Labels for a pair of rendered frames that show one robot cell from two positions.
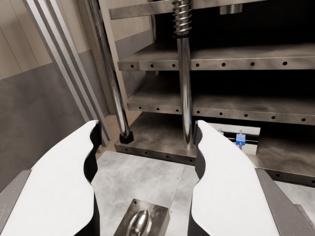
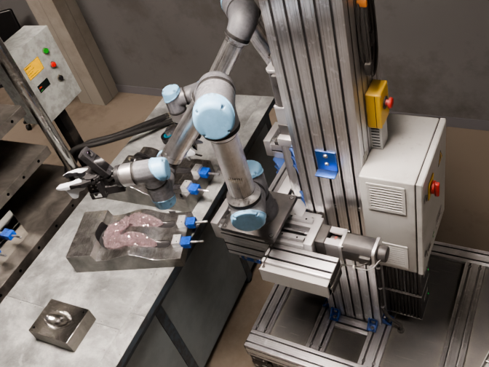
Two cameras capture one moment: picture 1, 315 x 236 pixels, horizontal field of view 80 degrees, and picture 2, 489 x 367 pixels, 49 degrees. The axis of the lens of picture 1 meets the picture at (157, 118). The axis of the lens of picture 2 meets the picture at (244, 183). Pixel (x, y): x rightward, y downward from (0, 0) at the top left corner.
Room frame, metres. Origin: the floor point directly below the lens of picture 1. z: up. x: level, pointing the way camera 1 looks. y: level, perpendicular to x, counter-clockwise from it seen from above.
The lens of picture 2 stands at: (-0.71, 1.31, 2.48)
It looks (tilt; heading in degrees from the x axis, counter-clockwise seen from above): 42 degrees down; 281
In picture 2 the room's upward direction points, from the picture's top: 18 degrees counter-clockwise
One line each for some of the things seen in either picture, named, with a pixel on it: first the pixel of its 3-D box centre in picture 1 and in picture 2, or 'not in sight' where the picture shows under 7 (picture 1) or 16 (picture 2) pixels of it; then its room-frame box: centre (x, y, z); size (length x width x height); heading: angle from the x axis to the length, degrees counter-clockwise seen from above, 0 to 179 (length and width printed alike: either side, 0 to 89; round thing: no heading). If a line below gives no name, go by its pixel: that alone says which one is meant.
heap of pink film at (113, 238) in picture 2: not in sight; (129, 230); (0.13, -0.27, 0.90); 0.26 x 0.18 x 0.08; 172
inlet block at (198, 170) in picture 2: not in sight; (207, 172); (-0.21, -0.54, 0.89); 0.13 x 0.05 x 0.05; 155
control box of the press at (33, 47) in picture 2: not in sight; (81, 153); (0.60, -1.11, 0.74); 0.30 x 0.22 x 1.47; 65
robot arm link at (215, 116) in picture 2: not in sight; (233, 162); (-0.46, 0.04, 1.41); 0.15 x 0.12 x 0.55; 87
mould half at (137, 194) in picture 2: not in sight; (155, 176); (0.06, -0.62, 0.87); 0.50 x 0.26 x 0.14; 155
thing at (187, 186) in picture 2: not in sight; (196, 189); (-0.16, -0.45, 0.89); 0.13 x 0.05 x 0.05; 155
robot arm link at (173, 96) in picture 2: not in sight; (174, 99); (-0.19, -0.55, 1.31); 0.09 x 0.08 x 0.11; 12
